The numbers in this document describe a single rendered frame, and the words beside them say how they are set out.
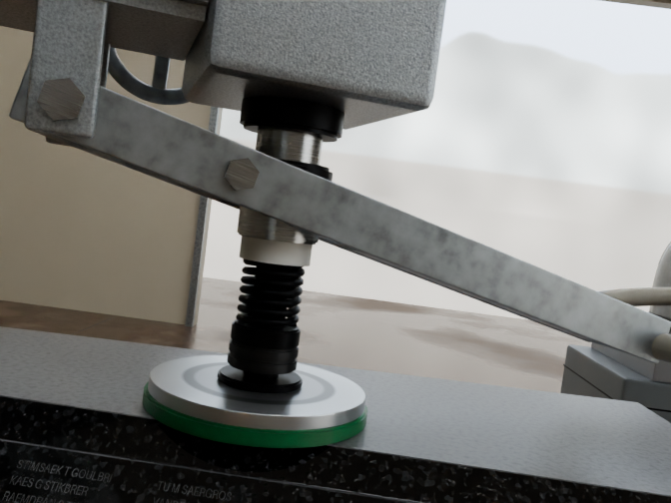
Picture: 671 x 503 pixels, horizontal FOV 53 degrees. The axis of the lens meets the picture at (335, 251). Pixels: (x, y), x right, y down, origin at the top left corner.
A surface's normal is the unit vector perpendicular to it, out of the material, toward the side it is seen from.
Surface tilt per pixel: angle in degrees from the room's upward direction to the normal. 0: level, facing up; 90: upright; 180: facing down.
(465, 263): 90
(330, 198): 90
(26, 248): 90
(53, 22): 90
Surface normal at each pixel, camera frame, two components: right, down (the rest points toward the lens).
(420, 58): 0.31, 0.09
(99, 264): -0.03, 0.05
